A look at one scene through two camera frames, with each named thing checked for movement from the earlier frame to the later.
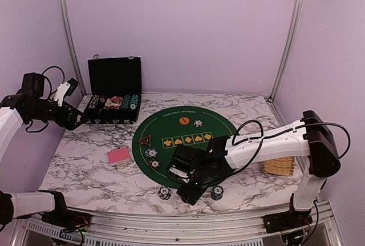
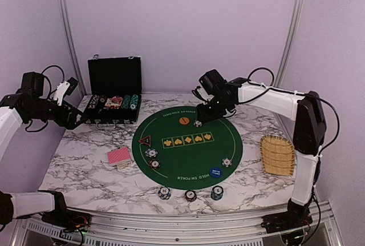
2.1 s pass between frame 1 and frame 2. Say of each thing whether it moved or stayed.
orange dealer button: stayed
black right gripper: moved
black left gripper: stayed
